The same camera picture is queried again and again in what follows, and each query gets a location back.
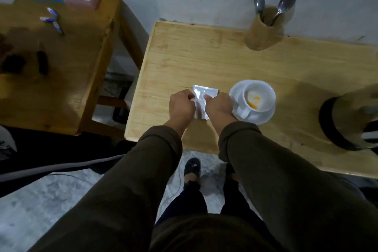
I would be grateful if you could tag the narrow dark object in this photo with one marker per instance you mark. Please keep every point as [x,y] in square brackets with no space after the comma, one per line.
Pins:
[42,62]

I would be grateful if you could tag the white saucer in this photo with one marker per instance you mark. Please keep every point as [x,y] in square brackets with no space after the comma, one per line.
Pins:
[262,117]

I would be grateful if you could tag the steel kettle with black base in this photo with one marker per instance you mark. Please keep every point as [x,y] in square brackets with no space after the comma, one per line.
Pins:
[345,122]

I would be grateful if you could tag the person's shoe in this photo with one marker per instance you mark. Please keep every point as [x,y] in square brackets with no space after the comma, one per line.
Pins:
[230,170]
[192,167]

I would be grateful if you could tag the person's left forearm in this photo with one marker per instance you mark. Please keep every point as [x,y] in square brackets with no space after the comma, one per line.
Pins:
[127,195]

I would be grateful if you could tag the person's right fingers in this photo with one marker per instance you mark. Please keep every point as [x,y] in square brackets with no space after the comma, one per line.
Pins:
[210,99]

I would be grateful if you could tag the round dark object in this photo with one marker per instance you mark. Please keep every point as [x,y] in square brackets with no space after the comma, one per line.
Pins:
[13,64]

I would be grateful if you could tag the silver white sachet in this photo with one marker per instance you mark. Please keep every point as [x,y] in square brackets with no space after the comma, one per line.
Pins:
[200,92]

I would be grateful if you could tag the dark wooden side table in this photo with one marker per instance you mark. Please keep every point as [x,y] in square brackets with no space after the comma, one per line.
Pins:
[73,77]

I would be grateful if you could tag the person's right hand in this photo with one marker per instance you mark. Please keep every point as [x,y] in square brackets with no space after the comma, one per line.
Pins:
[220,110]

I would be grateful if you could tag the person's left hand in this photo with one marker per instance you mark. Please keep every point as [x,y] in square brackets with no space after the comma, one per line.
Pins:
[180,108]

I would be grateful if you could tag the person's left shoe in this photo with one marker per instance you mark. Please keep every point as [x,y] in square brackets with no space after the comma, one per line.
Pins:
[192,167]

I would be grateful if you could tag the person's right shoe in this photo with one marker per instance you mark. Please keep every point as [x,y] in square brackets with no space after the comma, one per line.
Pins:
[230,170]

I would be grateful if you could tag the person's right leg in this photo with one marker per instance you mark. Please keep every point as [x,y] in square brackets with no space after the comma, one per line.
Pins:
[236,198]

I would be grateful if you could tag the light wooden table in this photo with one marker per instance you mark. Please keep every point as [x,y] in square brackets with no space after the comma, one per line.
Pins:
[206,57]

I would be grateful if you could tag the person's left fingers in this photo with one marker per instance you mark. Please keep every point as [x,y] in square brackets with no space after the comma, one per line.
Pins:
[189,96]

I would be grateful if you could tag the person's right forearm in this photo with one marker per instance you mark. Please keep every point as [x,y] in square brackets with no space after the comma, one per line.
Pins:
[289,189]

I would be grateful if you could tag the orange powder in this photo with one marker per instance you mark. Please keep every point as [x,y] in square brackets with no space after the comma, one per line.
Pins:
[253,104]

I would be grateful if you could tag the white ceramic cup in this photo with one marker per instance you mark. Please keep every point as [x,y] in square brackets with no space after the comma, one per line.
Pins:
[264,91]

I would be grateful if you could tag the person's leg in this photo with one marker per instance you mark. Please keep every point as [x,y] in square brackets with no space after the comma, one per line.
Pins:
[236,198]
[184,201]

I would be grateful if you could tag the white bag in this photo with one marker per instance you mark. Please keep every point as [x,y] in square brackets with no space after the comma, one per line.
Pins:
[6,142]

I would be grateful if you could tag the large metal spoon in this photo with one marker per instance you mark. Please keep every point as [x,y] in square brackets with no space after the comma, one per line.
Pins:
[286,2]

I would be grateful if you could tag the wooden utensil holder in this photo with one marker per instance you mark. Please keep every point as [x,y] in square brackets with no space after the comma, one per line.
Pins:
[261,34]

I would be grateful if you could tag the person's left leg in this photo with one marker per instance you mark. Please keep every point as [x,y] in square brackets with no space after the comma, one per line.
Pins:
[184,201]

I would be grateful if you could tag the black box under table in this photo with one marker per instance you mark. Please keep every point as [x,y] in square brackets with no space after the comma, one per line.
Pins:
[121,113]

